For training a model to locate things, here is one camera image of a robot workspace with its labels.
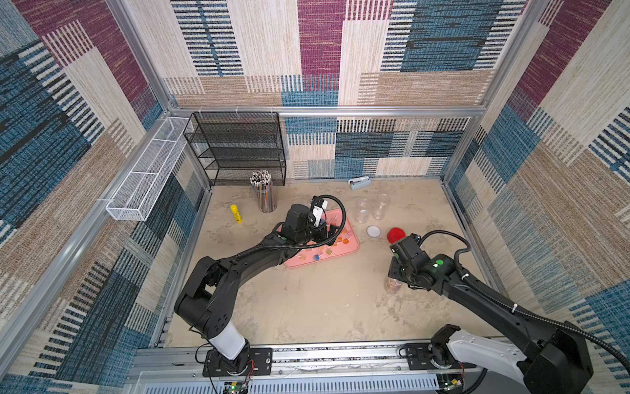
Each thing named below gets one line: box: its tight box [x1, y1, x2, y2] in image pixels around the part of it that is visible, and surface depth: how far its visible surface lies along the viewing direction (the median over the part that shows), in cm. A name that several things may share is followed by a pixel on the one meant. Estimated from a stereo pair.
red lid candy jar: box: [370, 192, 391, 221], surface depth 102 cm
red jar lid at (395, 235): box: [386, 227, 407, 245], surface depth 101 cm
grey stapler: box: [347, 175, 372, 191], surface depth 121 cm
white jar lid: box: [365, 224, 382, 239], surface depth 104 cm
